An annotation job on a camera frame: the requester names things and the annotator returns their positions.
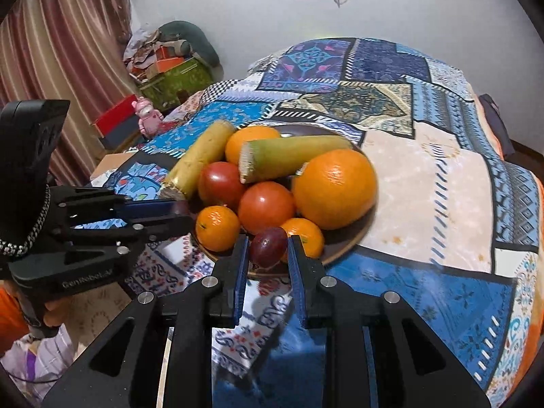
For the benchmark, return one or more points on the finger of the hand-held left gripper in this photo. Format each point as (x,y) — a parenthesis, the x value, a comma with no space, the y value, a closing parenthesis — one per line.
(148,208)
(161,226)

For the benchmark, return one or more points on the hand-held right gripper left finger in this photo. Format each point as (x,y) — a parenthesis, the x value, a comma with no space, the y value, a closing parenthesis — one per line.
(240,281)

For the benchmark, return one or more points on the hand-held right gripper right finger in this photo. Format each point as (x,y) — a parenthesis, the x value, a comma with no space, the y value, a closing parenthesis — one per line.
(297,281)

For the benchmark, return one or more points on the dark red grape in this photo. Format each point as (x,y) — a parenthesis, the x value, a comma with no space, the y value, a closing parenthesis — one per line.
(267,246)

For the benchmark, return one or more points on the small mandarin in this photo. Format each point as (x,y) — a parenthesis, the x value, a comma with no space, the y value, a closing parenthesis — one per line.
(216,229)
(308,233)

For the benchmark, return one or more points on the dark brown plate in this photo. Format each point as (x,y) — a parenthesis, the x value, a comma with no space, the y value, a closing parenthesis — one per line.
(340,242)

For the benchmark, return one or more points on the red tomato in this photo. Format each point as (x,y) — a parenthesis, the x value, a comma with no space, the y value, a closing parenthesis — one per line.
(265,208)
(219,185)

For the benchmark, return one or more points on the large orange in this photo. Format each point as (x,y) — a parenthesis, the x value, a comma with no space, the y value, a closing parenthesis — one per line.
(335,191)

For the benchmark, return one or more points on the medium orange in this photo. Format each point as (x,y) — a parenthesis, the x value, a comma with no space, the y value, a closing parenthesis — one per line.
(246,144)

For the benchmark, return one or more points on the person's left hand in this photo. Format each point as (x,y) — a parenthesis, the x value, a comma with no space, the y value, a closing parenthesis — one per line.
(57,311)

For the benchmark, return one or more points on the light wooden board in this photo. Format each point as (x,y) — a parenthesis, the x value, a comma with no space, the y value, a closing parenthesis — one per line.
(108,161)

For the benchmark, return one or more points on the dark grey box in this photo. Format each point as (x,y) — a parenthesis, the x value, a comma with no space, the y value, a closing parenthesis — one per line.
(121,138)

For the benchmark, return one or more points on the red box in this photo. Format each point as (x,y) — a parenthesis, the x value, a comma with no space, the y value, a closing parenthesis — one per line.
(114,114)

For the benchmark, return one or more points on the pink toy figure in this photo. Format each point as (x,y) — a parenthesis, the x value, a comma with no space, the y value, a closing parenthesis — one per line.
(146,114)

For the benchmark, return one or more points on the striped pink curtain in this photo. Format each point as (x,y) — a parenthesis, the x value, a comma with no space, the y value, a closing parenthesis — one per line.
(63,51)

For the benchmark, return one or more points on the green patterned box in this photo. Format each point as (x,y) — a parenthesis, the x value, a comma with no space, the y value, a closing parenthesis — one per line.
(178,80)

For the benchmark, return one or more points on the orange box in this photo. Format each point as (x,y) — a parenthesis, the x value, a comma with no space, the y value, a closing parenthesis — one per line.
(168,63)

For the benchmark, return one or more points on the pile of clothes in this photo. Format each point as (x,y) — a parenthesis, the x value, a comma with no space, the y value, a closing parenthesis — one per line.
(140,46)

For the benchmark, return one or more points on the patchwork printed blanket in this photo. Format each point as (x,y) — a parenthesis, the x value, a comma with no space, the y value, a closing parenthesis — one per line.
(425,204)

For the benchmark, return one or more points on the grey-green pillow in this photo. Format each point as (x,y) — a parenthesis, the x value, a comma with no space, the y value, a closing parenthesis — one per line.
(204,42)

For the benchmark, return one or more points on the orange cloth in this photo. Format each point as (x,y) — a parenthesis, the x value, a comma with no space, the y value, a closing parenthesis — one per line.
(10,318)

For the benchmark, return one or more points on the white purple floral cloth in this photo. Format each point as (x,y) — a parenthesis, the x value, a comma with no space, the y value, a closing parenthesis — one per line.
(34,357)

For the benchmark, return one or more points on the dark cushion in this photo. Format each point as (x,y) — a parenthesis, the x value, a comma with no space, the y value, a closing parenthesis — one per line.
(499,123)

